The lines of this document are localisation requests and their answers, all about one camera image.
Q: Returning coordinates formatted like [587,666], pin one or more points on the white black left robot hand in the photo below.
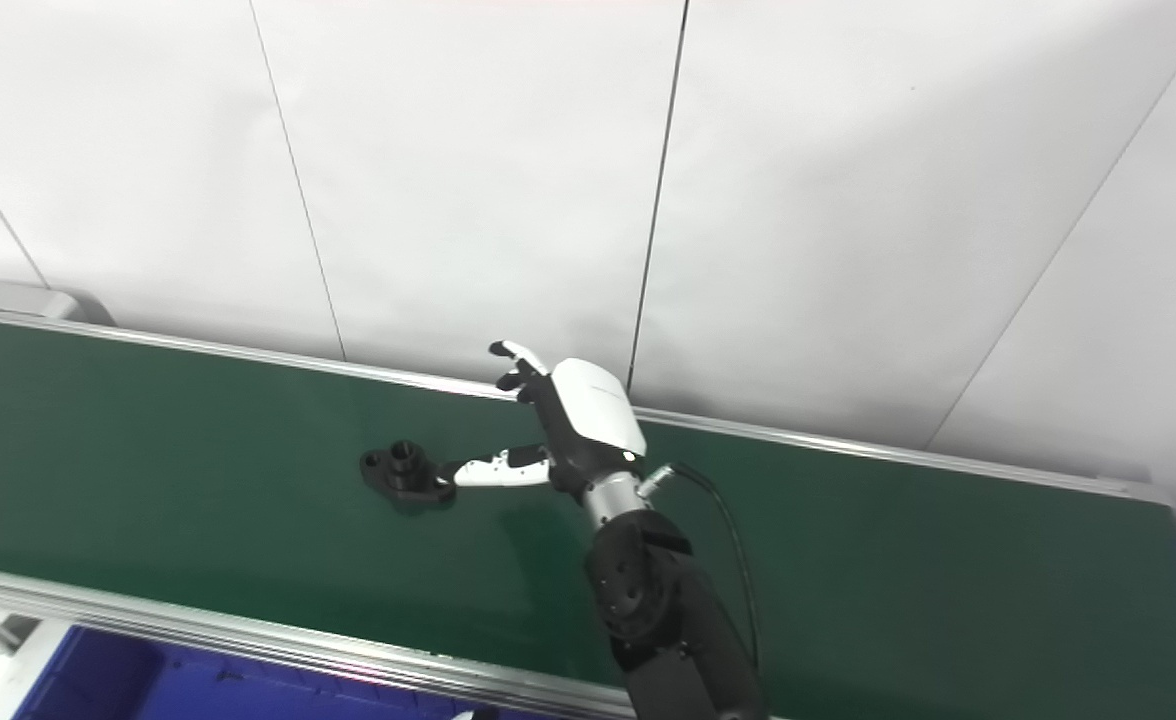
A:
[473,714]

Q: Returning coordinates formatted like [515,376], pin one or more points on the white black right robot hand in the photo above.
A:
[593,410]

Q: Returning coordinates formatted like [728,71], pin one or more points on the black flanged machine part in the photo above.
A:
[403,472]

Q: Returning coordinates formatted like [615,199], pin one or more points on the green conveyor belt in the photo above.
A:
[248,480]
[248,630]

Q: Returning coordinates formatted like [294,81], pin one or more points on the blue plastic bin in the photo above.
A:
[148,690]

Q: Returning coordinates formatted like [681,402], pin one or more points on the grey conveyor motor housing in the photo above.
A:
[18,300]

